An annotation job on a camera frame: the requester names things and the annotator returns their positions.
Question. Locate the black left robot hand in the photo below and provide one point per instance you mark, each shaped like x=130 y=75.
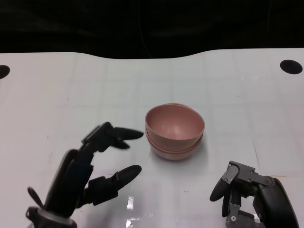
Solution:
x=69 y=180

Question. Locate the black backdrop curtain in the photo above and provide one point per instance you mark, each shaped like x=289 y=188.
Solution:
x=71 y=23

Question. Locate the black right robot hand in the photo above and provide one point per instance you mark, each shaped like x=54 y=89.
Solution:
x=273 y=202

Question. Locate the black round table grommet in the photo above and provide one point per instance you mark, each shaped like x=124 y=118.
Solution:
x=291 y=67
x=3 y=72

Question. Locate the pink plastic bowl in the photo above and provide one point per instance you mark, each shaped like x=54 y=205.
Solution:
x=174 y=156
x=174 y=121
x=175 y=149

